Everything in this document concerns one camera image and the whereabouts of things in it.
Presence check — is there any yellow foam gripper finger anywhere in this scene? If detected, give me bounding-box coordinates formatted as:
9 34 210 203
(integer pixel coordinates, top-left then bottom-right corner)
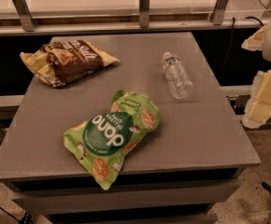
242 69 271 129
241 26 265 51

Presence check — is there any brown chip bag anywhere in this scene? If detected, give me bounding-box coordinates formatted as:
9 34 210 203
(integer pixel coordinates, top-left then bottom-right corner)
20 39 118 88

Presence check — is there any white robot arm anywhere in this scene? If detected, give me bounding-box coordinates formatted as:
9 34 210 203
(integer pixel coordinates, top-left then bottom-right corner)
241 19 271 129

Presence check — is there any green rice chip bag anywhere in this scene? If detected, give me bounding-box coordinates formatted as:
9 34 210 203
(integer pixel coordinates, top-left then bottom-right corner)
64 91 160 190

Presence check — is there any clear plastic water bottle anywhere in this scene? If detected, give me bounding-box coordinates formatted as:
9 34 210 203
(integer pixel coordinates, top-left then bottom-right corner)
162 52 193 100

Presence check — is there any grey metal table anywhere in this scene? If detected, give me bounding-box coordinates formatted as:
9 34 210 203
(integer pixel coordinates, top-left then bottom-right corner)
0 33 260 224

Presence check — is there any black cable on rail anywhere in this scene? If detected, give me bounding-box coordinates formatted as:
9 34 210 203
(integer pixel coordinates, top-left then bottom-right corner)
221 0 271 77

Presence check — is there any right metal bracket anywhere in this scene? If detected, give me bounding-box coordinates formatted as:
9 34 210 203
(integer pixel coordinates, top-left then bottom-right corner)
210 0 228 25

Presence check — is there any metal bracket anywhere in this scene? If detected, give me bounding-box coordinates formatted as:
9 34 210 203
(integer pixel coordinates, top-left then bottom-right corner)
210 0 228 25
11 0 36 32
139 0 150 28

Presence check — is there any middle metal bracket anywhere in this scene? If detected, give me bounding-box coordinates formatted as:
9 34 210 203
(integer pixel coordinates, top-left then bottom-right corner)
139 0 150 28

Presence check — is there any left metal bracket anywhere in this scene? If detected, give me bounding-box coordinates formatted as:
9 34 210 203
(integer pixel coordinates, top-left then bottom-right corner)
11 0 36 32

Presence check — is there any black cable on floor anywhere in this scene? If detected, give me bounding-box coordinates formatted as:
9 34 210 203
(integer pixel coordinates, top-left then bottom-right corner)
0 196 34 224

